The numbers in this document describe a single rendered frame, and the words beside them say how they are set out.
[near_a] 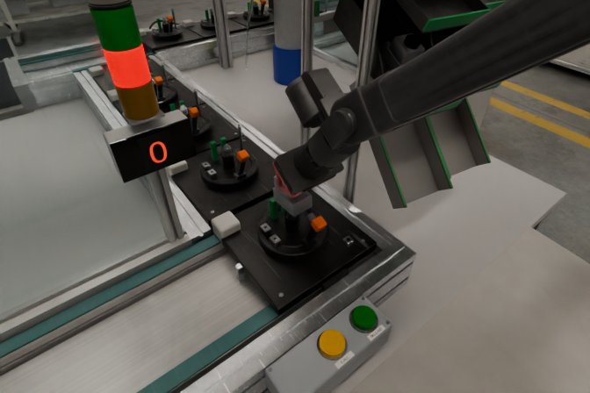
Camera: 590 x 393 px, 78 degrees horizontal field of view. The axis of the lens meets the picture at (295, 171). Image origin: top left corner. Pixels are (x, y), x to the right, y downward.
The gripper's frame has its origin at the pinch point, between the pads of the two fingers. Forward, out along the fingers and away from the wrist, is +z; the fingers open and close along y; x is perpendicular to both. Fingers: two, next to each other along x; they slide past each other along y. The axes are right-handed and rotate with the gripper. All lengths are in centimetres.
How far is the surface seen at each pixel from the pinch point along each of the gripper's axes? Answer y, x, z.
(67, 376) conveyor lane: 43.5, 10.5, 15.9
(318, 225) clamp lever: 0.7, 9.2, -2.0
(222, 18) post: -44, -85, 67
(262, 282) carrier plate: 11.0, 13.2, 7.3
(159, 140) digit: 18.3, -13.9, -3.9
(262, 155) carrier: -9.9, -13.0, 26.7
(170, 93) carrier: -4, -50, 52
